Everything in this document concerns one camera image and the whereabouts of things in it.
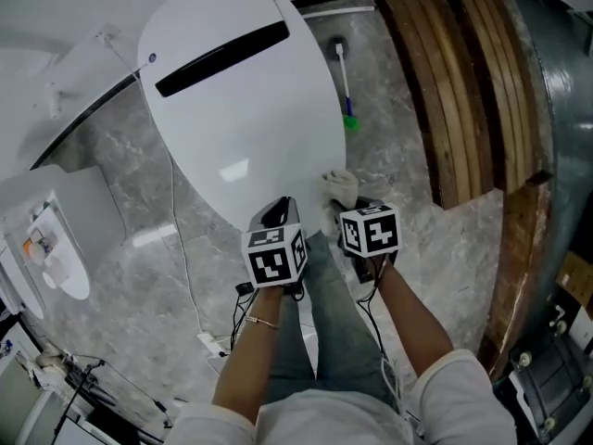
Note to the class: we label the cardboard box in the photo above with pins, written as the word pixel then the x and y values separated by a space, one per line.
pixel 576 281

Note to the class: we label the white cleaning cloth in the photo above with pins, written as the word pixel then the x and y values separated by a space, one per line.
pixel 343 188

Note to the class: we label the black wheeled cart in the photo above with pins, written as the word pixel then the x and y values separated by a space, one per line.
pixel 551 378

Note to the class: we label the orange box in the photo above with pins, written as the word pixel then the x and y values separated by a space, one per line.
pixel 28 249

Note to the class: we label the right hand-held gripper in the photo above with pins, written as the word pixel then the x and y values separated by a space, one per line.
pixel 370 232

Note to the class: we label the curved wooden planks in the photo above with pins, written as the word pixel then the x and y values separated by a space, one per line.
pixel 463 86

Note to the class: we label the person's left forearm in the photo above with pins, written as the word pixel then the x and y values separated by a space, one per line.
pixel 250 364

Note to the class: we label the white toilet lid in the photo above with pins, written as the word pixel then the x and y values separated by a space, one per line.
pixel 241 132

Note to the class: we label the person's legs in jeans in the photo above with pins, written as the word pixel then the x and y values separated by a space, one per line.
pixel 333 332

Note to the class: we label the white square tank toilet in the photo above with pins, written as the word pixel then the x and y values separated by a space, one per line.
pixel 92 211

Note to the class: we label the person's right forearm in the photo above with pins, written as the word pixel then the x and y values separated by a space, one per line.
pixel 417 322

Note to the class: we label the person's white shirt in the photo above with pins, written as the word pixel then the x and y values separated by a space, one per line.
pixel 343 415

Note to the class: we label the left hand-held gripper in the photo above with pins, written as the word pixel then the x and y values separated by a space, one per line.
pixel 273 262

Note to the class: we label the black tripod stand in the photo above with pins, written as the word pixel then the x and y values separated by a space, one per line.
pixel 76 397

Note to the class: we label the white wall socket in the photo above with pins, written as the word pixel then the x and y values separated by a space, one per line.
pixel 107 36

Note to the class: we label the curved wooden base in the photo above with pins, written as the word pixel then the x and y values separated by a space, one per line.
pixel 514 285

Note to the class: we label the dark green metal tank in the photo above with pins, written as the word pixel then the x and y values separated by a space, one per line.
pixel 570 109

